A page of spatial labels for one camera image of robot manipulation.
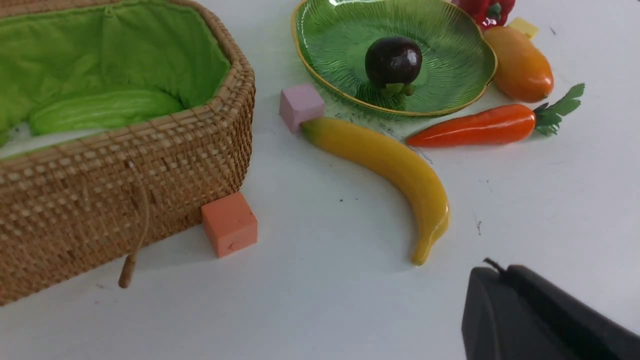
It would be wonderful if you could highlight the white radish with leaves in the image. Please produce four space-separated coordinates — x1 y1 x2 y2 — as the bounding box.
0 121 107 160

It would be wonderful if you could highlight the dark purple mangosteen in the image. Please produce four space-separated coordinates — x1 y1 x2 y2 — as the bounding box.
365 36 423 97

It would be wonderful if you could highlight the orange foam cube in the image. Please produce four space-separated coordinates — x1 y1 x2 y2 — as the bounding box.
199 192 259 259

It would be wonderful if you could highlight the green glass leaf plate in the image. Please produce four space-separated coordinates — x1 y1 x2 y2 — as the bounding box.
290 0 498 119

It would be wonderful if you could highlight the orange yellow mango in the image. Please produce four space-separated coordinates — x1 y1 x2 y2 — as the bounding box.
484 26 554 104

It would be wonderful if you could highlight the orange carrot with leaves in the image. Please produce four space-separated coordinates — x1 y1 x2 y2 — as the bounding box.
405 83 586 148

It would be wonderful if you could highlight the yellow banana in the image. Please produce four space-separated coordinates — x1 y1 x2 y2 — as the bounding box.
299 117 451 266

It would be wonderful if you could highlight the yellow foam cube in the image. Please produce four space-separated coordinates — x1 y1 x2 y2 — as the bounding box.
507 16 539 41

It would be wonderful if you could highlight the pink foam cube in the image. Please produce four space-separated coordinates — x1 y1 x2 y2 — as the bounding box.
279 83 325 133

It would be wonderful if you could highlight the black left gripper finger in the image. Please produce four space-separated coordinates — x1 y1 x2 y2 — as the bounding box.
461 258 640 360

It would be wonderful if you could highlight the red bell pepper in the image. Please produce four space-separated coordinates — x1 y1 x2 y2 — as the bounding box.
451 0 515 30

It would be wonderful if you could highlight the woven rattan basket green lining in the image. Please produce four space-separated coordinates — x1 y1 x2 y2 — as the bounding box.
0 0 256 306

